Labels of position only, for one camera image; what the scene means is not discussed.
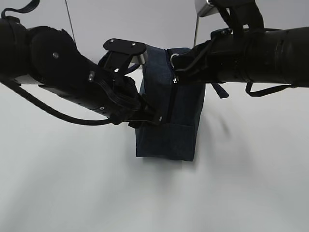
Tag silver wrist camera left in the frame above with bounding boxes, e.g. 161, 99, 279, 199
103, 38, 148, 68

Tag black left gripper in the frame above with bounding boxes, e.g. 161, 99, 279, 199
87, 62, 161, 126

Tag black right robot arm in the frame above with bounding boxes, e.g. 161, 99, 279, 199
172, 0, 309, 87

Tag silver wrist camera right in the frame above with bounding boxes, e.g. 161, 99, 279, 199
194, 0, 220, 17

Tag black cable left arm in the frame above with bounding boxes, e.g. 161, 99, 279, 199
0, 0, 114, 126

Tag dark navy lunch bag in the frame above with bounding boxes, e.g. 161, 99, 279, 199
135, 45, 206, 161

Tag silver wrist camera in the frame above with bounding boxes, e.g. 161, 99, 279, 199
194, 0, 220, 17
103, 38, 148, 68

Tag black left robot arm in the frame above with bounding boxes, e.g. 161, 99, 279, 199
0, 18, 162, 128

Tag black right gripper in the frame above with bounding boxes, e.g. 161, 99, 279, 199
172, 36, 232, 85

